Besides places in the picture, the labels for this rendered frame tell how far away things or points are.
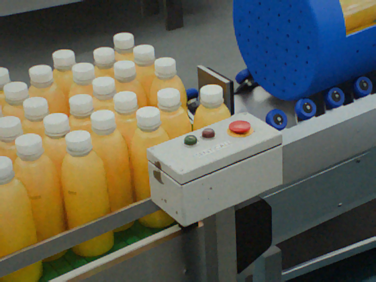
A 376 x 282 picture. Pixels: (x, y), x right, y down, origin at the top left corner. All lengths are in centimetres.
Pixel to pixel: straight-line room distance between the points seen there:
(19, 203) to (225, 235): 34
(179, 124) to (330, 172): 46
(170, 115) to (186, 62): 283
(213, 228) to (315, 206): 52
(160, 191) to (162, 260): 18
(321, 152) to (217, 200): 48
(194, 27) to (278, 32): 298
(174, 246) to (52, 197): 24
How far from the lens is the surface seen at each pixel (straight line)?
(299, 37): 170
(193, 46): 448
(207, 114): 149
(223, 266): 148
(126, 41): 171
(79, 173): 138
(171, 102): 147
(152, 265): 150
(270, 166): 139
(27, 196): 136
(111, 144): 143
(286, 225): 189
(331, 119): 179
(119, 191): 147
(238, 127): 137
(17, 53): 457
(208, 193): 133
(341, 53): 170
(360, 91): 182
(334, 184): 189
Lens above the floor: 177
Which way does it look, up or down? 31 degrees down
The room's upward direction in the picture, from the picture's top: 3 degrees counter-clockwise
